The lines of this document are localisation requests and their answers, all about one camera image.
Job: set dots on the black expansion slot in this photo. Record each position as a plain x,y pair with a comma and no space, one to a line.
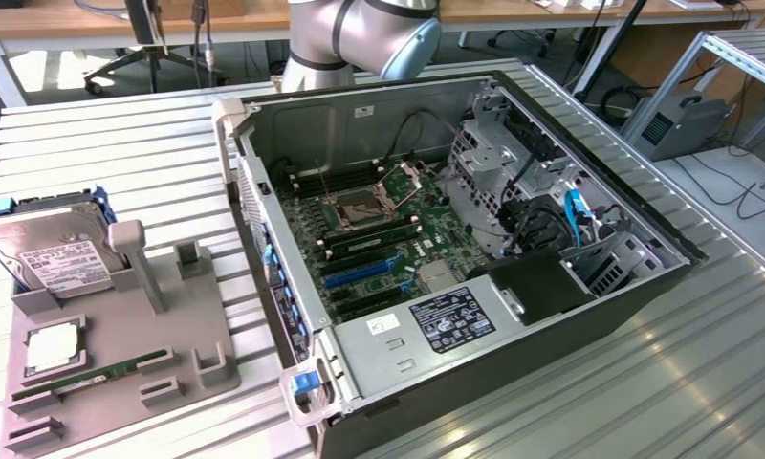
358,261
374,306
367,295

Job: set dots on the green RAM stick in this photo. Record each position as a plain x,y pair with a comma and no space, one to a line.
367,244
125,367

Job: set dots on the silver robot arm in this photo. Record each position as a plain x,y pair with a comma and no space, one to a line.
333,38

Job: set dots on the black plastic fan shroud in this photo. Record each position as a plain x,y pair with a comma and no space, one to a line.
537,287

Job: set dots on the metal drive cage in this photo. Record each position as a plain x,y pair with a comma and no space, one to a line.
485,158

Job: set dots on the grey plastic parts rack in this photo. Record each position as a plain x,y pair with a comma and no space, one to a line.
115,330

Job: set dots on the blue expansion slot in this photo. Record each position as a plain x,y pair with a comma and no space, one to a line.
358,276

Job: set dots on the brown cardboard box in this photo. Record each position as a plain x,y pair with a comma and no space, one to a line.
230,9

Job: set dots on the grey office chair base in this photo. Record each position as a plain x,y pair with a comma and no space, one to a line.
155,59

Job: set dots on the silver CPU chip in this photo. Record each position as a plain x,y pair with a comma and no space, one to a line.
54,346

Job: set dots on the metal socket cover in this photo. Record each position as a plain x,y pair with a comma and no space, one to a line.
406,168

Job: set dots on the silver chipset heat sink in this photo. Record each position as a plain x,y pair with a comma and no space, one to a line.
439,276

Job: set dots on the metal disk bay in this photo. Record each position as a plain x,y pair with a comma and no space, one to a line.
606,272

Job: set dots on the open black PC case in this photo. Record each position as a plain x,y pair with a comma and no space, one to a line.
613,311

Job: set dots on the black office chair base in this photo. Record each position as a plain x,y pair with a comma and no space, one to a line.
539,36

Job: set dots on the blue case latch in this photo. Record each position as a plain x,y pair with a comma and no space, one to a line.
305,385

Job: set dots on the black slanted pole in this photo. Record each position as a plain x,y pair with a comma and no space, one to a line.
614,45

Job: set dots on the silver hard disk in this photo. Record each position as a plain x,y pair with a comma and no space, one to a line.
58,253

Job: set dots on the grey controller box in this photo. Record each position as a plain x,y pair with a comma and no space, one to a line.
683,129

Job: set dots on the aluminium frame table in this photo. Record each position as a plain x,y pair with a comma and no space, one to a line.
741,45

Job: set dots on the wooden desk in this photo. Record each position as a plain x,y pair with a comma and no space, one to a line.
677,16
38,24

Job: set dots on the thin locking lever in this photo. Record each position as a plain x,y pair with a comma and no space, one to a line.
325,181

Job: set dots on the grey power supply unit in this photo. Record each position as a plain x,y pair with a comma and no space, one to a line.
383,354

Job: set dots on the green motherboard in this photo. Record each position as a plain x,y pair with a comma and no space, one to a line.
450,241

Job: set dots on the CPU socket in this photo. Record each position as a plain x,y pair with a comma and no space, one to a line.
358,210

